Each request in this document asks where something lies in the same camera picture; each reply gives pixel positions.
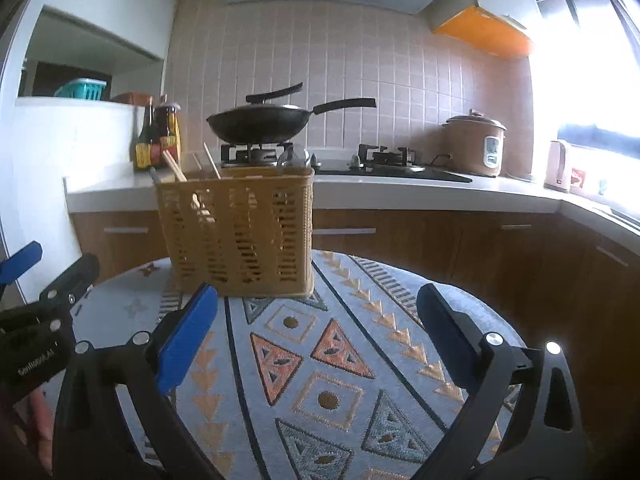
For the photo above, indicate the patterned blue tablecloth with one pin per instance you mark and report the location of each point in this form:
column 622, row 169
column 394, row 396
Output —
column 325, row 360

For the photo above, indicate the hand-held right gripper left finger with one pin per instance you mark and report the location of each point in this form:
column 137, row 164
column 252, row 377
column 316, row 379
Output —
column 187, row 335

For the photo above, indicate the black wok lid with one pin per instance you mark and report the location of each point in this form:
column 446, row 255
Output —
column 272, row 94

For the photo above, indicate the kitchen window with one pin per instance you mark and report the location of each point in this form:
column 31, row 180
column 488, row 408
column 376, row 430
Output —
column 595, row 60

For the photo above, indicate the tan woven utensil basket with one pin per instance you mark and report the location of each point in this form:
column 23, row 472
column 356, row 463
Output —
column 240, row 235

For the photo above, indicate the dark soy sauce bottle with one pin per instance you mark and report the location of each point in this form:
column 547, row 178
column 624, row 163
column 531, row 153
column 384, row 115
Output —
column 144, row 140

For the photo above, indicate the pale pink electric kettle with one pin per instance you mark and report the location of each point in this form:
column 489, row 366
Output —
column 558, row 167

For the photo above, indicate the black wok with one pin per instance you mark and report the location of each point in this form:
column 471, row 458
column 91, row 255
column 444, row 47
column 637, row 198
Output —
column 260, row 127

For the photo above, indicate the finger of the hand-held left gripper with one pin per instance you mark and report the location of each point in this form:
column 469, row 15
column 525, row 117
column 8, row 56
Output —
column 72, row 280
column 20, row 260

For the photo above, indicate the beige rice cooker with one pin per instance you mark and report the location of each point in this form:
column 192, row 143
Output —
column 475, row 145

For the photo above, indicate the black gas stove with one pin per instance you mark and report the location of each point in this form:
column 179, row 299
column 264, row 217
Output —
column 390, row 170

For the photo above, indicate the orange wall cabinet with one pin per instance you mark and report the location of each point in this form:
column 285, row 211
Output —
column 485, row 32

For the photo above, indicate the small red box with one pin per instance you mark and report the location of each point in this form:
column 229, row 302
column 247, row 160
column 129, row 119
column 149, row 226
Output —
column 577, row 180

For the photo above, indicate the person's left hand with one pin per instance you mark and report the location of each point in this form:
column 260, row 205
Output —
column 40, row 425

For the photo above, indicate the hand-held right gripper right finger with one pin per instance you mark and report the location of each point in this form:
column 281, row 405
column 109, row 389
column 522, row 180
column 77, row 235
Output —
column 442, row 327

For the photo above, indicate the sauce bottle with yellow label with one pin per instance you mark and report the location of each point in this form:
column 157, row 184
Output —
column 169, row 130

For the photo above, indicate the white kitchen countertop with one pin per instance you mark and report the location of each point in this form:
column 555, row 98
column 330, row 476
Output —
column 400, row 192

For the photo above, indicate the teal plastic basket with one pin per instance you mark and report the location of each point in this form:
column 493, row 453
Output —
column 82, row 90

